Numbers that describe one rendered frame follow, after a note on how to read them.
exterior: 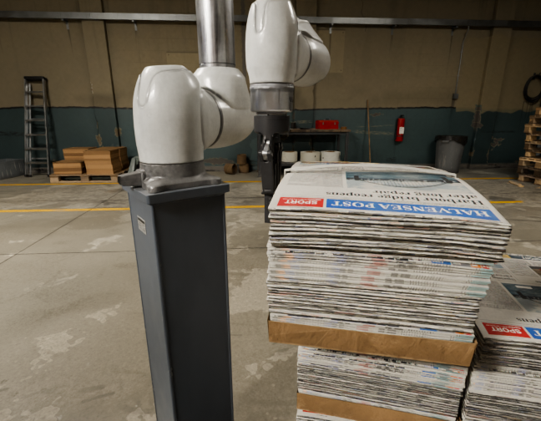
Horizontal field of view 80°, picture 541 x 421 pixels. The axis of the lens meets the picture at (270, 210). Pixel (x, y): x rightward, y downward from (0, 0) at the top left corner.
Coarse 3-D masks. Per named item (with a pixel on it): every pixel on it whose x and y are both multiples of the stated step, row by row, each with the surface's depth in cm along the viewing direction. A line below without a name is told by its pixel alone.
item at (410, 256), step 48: (288, 192) 46; (336, 192) 46; (384, 192) 46; (432, 192) 45; (288, 240) 43; (336, 240) 42; (384, 240) 40; (432, 240) 39; (480, 240) 38; (288, 288) 46; (336, 288) 45; (384, 288) 44; (432, 288) 42; (480, 288) 41; (432, 336) 45
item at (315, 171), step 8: (360, 176) 54; (368, 176) 54; (376, 176) 54; (384, 176) 54; (392, 176) 54; (400, 176) 54; (408, 176) 53; (416, 176) 53; (424, 176) 53; (432, 176) 53; (440, 176) 53; (448, 176) 55
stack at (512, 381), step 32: (512, 256) 80; (512, 288) 66; (480, 320) 55; (512, 320) 55; (320, 352) 59; (480, 352) 53; (512, 352) 51; (320, 384) 62; (352, 384) 60; (384, 384) 58; (416, 384) 57; (448, 384) 55; (480, 384) 55; (512, 384) 53; (320, 416) 64; (448, 416) 57; (480, 416) 56; (512, 416) 54
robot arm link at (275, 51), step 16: (256, 0) 61; (272, 0) 59; (288, 0) 60; (256, 16) 60; (272, 16) 59; (288, 16) 60; (256, 32) 60; (272, 32) 59; (288, 32) 60; (256, 48) 60; (272, 48) 60; (288, 48) 61; (304, 48) 65; (256, 64) 61; (272, 64) 61; (288, 64) 62; (304, 64) 67; (256, 80) 63; (272, 80) 62; (288, 80) 63
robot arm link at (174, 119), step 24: (144, 72) 72; (168, 72) 70; (144, 96) 71; (168, 96) 70; (192, 96) 73; (144, 120) 71; (168, 120) 71; (192, 120) 74; (216, 120) 82; (144, 144) 73; (168, 144) 72; (192, 144) 75
